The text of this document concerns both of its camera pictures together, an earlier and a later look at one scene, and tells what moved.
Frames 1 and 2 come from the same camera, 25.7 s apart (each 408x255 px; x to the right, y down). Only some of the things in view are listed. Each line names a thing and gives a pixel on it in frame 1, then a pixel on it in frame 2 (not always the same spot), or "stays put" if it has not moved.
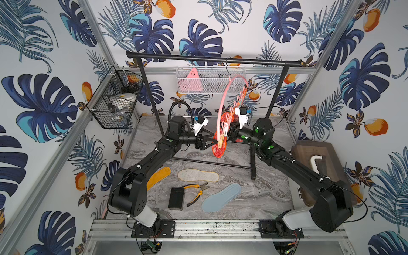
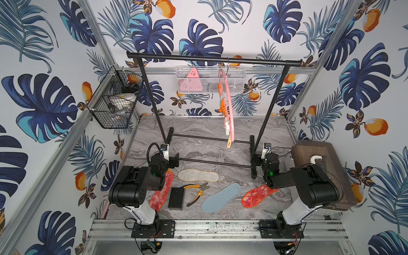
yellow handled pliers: x=203 y=187 stays put
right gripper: x=234 y=131 -> x=258 y=157
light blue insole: x=218 y=200 stays put
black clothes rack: x=148 y=54 stays put
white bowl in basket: x=122 y=101 stays put
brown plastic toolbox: x=320 y=156 stays put
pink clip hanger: x=224 y=126 -> x=225 y=90
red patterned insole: x=219 y=146 -> x=158 y=198
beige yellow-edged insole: x=194 y=175 stays put
